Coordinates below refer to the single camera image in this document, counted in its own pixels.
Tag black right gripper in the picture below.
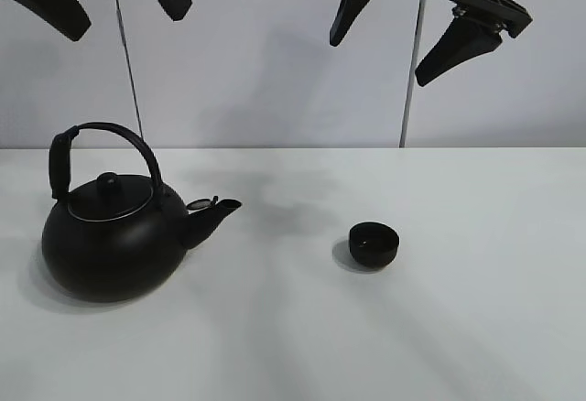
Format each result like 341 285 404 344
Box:
330 0 533 86

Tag black round teapot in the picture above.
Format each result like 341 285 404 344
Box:
41 122 242 303

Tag small black teacup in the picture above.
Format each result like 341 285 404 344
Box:
348 222 400 269

